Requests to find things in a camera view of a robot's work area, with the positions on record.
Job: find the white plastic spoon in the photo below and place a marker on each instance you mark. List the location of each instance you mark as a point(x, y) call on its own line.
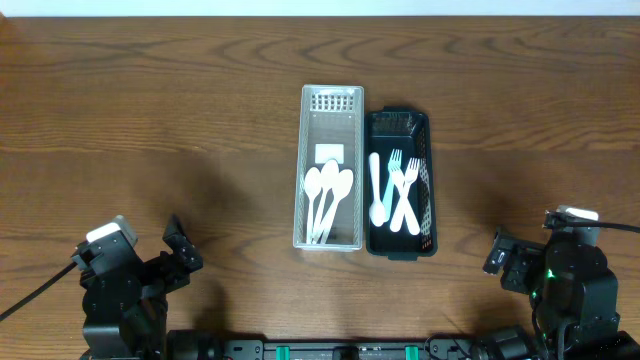
point(342, 187)
point(328, 174)
point(377, 211)
point(312, 188)
point(320, 225)

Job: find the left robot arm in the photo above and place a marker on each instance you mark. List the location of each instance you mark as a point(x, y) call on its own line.
point(125, 300)

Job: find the white label in tray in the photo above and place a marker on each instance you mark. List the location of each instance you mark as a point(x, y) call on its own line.
point(326, 152)

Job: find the pale green plastic fork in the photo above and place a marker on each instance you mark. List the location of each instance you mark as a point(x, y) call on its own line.
point(393, 163)

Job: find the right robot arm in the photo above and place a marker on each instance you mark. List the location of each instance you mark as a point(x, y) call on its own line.
point(571, 290)

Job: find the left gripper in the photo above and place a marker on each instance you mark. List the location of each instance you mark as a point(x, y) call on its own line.
point(167, 265)

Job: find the white plastic fork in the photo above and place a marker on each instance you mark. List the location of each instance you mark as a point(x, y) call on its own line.
point(406, 190)
point(411, 220)

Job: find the dark green plastic basket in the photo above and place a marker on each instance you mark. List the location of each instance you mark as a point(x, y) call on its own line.
point(407, 129)

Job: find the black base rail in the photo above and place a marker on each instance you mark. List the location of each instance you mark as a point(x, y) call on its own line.
point(350, 350)

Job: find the clear perforated plastic tray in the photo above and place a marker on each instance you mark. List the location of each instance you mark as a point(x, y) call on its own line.
point(331, 114)

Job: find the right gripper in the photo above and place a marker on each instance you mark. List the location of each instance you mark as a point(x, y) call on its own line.
point(516, 263)

